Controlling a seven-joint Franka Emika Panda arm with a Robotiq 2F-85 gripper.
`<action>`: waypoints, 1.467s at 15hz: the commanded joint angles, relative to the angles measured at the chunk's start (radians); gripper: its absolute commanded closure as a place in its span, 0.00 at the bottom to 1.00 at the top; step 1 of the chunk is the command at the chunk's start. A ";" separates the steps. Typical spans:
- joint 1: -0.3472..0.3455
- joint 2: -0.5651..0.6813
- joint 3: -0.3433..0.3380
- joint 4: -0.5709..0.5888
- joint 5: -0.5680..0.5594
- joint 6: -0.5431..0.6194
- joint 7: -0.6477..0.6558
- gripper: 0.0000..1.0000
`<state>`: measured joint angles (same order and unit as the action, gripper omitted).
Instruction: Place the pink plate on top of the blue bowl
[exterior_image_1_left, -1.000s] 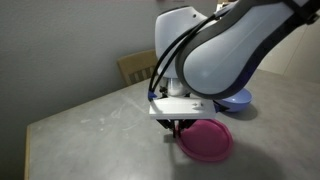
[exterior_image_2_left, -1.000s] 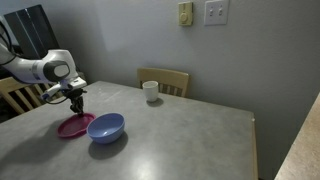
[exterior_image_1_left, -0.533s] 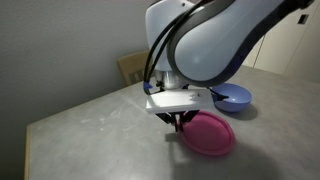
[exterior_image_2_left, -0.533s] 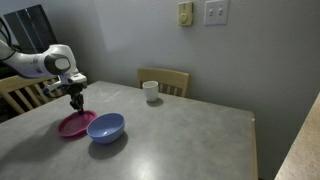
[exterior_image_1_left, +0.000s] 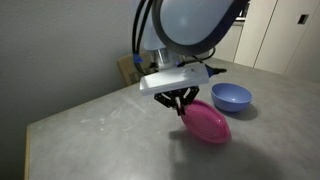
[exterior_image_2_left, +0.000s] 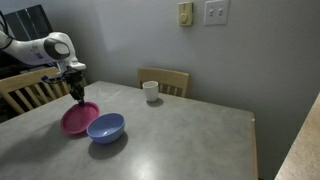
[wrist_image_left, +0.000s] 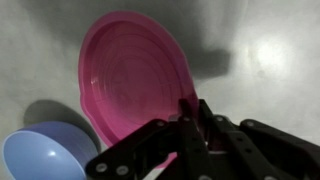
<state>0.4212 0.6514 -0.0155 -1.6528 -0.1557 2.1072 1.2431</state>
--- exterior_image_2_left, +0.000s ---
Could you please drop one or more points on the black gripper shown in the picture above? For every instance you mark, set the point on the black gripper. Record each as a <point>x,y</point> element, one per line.
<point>74,79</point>

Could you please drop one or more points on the pink round plate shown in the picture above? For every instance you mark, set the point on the pink round plate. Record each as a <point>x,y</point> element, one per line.
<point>80,117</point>

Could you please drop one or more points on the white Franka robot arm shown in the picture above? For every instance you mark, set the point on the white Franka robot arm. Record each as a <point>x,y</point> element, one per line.
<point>33,50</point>

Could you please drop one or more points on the blue bowl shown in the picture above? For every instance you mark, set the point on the blue bowl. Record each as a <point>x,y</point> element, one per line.
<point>105,128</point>

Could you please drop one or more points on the small wooden side table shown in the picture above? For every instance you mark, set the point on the small wooden side table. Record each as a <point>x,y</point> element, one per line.
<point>84,81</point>

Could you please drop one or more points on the wooden chair with slatted back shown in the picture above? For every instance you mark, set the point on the wooden chair with slatted back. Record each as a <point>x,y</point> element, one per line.
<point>27,78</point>

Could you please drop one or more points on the white mug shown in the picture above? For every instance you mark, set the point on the white mug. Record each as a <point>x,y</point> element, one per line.
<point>150,91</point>

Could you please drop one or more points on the black monitor screen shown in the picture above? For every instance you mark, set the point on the black monitor screen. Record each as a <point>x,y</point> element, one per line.
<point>31,23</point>

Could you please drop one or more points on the wooden chair with solid backrest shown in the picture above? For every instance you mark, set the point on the wooden chair with solid backrest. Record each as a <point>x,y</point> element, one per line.
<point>166,77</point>

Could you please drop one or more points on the beige speckled countertop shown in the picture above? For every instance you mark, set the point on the beige speckled countertop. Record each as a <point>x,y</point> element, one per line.
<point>305,146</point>

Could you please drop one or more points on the light grey wrist camera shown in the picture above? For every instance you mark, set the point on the light grey wrist camera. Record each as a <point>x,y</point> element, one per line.
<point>77,66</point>

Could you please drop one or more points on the beige wall thermostat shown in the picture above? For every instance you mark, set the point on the beige wall thermostat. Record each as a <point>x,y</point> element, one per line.
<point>185,14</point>

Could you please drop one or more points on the white light switch plate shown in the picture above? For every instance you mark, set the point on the white light switch plate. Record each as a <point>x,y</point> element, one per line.
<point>216,12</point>

